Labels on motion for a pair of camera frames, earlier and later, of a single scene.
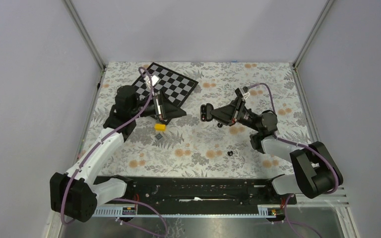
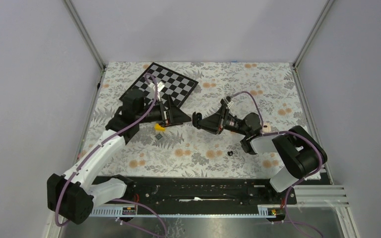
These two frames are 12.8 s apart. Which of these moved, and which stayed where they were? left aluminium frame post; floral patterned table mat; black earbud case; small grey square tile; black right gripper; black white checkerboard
Moved: black right gripper; black earbud case
Stayed: small grey square tile; black white checkerboard; left aluminium frame post; floral patterned table mat
